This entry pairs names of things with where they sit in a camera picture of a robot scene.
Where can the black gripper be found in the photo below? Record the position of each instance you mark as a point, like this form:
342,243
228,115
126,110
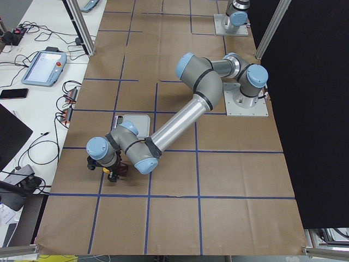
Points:
112,177

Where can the red yellow mango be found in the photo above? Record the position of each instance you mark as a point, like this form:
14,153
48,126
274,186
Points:
122,169

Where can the white digital kitchen scale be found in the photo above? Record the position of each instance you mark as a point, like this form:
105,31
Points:
140,122

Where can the brown paper table cover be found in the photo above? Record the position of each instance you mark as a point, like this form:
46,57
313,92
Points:
205,183

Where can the blue teach pendant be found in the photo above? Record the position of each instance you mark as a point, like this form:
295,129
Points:
45,69

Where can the black smartphone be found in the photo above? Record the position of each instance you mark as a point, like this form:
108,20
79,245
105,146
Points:
14,93

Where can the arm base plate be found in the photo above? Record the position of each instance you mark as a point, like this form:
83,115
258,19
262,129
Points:
238,105
222,31

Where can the aluminium frame post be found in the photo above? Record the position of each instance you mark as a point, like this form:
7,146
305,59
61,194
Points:
75,15

